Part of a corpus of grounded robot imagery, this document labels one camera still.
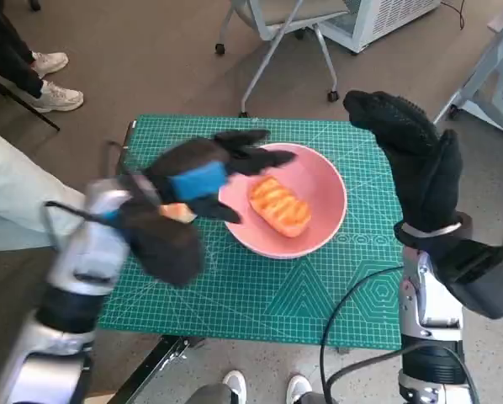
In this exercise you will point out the white perforated cabinet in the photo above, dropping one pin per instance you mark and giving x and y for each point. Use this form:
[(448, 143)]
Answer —
[(394, 17)]

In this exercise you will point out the black metal table rail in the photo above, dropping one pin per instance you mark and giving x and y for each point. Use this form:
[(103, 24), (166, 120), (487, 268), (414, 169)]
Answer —
[(159, 364)]

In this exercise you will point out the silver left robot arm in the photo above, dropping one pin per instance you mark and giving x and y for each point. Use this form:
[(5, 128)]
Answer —
[(91, 252)]

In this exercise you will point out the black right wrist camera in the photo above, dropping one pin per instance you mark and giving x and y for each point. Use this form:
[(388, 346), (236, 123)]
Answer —
[(483, 278)]

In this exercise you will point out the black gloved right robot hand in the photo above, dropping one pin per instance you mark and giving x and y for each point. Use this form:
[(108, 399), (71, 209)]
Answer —
[(428, 177)]

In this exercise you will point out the pink bowl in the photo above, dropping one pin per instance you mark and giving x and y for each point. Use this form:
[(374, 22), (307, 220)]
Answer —
[(323, 189)]

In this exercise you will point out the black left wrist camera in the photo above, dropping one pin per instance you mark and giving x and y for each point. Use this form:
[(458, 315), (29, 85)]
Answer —
[(167, 248)]

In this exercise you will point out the grey rolling chair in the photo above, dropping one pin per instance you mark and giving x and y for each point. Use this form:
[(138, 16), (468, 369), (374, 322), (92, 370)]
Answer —
[(285, 12)]

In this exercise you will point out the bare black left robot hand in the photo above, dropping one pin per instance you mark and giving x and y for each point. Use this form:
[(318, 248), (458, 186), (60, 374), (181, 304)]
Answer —
[(201, 179)]

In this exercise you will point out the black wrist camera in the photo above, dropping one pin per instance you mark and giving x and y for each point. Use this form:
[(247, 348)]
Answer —
[(483, 278), (167, 248)]

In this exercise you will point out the black chair frame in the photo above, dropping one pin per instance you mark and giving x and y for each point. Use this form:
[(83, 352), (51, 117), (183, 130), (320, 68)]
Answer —
[(41, 119)]

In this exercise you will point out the round toy bread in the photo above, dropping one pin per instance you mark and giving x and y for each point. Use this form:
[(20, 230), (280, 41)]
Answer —
[(178, 211)]

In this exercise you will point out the green cutting mat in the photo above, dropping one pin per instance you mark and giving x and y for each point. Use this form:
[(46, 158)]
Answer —
[(243, 303)]

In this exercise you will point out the person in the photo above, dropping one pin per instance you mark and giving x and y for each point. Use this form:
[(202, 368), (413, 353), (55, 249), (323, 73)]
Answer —
[(16, 189), (234, 384), (7, 46)]

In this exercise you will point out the long toy bread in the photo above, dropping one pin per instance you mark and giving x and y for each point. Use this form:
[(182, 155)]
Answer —
[(281, 206)]

